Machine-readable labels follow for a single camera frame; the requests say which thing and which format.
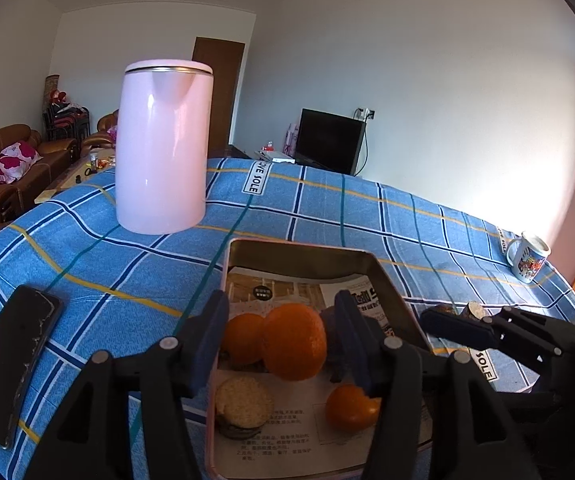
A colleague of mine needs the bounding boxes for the tall patterned stand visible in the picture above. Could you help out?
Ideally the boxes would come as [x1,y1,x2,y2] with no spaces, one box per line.
[44,75,61,111]

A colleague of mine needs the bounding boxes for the brown wooden door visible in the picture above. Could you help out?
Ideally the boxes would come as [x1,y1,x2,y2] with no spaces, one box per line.
[192,37,246,153]

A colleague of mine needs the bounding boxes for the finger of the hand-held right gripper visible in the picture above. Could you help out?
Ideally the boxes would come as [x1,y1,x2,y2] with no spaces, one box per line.
[419,305,575,361]

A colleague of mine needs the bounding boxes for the white flat box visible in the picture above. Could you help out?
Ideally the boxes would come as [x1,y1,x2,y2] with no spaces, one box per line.
[252,149,297,164]

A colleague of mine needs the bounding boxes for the black smartphone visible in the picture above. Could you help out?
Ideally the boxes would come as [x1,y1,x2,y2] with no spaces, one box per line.
[0,285,63,450]

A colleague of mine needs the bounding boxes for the pink electric kettle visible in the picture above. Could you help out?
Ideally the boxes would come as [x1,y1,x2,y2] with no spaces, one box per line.
[116,59,214,235]

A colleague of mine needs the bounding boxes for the dark stacked chairs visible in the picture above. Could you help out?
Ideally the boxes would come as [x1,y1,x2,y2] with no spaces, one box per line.
[42,102,91,142]

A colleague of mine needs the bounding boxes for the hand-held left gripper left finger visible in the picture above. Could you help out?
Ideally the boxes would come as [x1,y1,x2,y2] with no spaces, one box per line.
[22,290,231,480]

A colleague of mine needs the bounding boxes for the black power cable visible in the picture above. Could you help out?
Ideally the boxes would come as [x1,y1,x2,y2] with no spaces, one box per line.
[355,117,369,178]

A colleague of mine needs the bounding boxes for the blue plaid tablecloth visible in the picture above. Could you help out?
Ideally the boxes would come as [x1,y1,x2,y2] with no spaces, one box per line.
[0,157,575,480]

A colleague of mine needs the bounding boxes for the brown leather sofa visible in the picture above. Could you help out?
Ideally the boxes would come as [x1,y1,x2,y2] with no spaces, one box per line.
[82,110,120,158]
[0,124,81,228]

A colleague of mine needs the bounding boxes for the orange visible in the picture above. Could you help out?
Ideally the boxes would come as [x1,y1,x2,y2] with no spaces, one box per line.
[222,313,268,367]
[261,303,327,381]
[325,384,382,432]

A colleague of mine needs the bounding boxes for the wooden coffee table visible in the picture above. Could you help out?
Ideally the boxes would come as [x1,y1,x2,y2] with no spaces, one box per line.
[34,152,118,206]

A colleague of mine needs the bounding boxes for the black television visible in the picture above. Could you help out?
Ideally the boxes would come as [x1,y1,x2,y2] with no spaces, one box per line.
[293,108,367,177]

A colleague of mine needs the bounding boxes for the metal tray with paper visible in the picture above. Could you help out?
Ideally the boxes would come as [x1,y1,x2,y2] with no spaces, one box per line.
[205,238,435,480]

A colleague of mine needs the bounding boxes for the printed paper sheet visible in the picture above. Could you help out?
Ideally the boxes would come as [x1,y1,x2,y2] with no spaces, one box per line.
[215,266,428,478]

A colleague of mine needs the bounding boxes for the white printed mug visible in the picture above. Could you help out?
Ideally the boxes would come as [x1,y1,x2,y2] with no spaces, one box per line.
[505,231,551,284]

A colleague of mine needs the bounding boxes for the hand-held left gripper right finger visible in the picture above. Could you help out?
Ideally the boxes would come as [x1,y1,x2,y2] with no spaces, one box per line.
[334,290,543,480]

